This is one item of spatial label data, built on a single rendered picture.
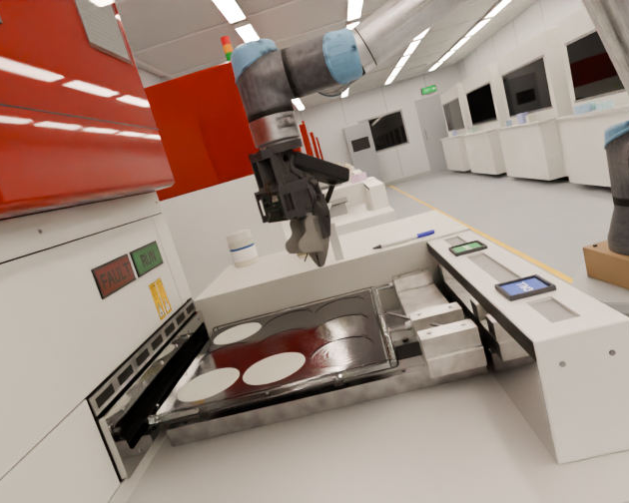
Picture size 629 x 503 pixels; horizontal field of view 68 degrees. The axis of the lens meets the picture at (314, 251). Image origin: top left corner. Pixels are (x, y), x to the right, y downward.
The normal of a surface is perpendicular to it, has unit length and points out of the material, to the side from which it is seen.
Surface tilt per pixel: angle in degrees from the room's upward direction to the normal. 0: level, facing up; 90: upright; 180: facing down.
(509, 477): 0
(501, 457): 0
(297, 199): 90
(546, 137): 90
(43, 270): 90
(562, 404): 90
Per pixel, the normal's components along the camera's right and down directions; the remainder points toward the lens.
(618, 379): -0.05, 0.20
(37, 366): 0.96, -0.26
